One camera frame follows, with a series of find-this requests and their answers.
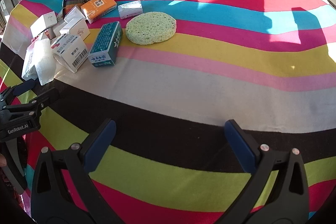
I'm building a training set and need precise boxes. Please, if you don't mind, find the striped colourful tablecloth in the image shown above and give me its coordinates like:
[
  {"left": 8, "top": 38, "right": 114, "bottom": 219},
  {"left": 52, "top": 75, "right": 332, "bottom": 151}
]
[{"left": 0, "top": 0, "right": 336, "bottom": 224}]

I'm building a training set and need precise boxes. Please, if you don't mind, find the plain white box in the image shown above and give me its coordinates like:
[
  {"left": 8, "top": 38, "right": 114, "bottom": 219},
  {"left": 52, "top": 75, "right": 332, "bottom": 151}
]
[
  {"left": 64, "top": 4, "right": 87, "bottom": 23},
  {"left": 30, "top": 11, "right": 57, "bottom": 38}
]

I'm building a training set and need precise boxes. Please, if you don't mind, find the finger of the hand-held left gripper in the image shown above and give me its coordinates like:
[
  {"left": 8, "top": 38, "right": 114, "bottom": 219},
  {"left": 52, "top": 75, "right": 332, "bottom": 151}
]
[
  {"left": 3, "top": 88, "right": 60, "bottom": 119},
  {"left": 0, "top": 80, "right": 36, "bottom": 106}
]

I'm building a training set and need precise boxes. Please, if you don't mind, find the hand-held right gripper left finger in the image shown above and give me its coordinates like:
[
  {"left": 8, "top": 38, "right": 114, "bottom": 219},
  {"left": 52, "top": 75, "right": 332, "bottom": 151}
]
[{"left": 30, "top": 118, "right": 124, "bottom": 224}]

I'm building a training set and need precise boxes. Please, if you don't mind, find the round green sponge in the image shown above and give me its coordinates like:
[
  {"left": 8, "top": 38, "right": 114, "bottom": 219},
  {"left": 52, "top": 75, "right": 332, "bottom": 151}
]
[{"left": 125, "top": 12, "right": 177, "bottom": 45}]

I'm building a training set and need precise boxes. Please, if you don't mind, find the dark tin with coloured stripes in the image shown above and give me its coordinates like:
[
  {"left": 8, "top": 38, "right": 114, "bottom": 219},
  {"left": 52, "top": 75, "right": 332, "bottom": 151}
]
[{"left": 62, "top": 0, "right": 90, "bottom": 10}]

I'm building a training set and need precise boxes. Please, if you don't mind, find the white box with house logo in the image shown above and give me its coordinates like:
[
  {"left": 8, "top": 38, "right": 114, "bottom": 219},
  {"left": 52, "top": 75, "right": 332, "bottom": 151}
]
[{"left": 59, "top": 18, "right": 90, "bottom": 41}]

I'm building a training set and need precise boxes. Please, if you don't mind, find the white red small box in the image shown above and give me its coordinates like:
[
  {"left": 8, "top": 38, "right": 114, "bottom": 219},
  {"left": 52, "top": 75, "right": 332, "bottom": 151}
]
[{"left": 42, "top": 27, "right": 63, "bottom": 41}]

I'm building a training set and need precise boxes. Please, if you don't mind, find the white box with barcode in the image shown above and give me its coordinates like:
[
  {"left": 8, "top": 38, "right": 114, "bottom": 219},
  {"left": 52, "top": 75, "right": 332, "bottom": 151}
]
[{"left": 51, "top": 33, "right": 88, "bottom": 73}]

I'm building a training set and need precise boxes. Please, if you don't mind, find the orange and white box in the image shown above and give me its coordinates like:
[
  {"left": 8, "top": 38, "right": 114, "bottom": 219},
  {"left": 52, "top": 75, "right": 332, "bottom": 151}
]
[{"left": 80, "top": 0, "right": 117, "bottom": 24}]

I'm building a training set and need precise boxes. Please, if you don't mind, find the teal box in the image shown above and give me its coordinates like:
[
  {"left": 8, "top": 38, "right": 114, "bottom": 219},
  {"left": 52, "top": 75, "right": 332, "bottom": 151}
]
[{"left": 88, "top": 21, "right": 123, "bottom": 68}]

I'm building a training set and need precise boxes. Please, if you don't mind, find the silver white box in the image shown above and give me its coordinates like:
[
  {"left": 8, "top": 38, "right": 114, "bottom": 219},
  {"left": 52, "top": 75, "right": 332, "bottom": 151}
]
[{"left": 118, "top": 0, "right": 143, "bottom": 19}]

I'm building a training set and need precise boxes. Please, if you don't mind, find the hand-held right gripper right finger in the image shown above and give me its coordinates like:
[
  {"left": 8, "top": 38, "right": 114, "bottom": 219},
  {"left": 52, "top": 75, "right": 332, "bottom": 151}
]
[{"left": 224, "top": 119, "right": 310, "bottom": 224}]

